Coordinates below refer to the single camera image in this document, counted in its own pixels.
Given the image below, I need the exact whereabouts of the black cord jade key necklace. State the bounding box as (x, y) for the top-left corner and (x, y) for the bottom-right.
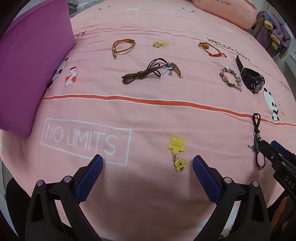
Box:
(247, 112), (269, 170)

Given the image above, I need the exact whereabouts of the yellow flower bear keychain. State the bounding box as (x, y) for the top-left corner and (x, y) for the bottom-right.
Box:
(167, 136), (186, 172)

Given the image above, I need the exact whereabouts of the black digital wrist watch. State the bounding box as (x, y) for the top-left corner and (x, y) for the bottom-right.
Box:
(236, 55), (265, 94)

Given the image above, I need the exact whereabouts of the beaded charm bracelet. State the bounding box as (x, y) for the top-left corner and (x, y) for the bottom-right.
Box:
(219, 66), (243, 93)

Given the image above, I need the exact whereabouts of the brown cord pendant necklace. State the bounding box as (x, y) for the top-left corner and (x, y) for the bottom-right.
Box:
(121, 58), (184, 85)

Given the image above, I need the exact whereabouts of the person's right hand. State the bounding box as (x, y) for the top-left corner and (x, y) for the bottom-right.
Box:
(270, 196), (295, 233)

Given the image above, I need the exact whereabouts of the pink printed bed sheet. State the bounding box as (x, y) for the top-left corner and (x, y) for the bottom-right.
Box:
(1, 1), (295, 240)

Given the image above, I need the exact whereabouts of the purple plush clothing pile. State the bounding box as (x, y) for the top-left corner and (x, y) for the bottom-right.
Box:
(251, 11), (291, 59)

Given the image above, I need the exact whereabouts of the small yellow flower charm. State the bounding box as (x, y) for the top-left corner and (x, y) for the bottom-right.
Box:
(152, 41), (169, 48)

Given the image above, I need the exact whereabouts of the pink hello baby pillow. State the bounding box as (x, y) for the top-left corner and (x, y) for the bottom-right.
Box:
(193, 0), (256, 30)

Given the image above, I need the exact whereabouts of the purple storage box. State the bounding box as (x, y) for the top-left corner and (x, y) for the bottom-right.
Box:
(1, 1), (75, 138)

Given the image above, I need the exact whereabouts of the red string gold charm bracelet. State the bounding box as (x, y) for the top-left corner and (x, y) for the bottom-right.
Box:
(198, 41), (227, 58)

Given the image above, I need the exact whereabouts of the orange braided thin bracelet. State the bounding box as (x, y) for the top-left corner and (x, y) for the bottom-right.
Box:
(111, 38), (137, 59)

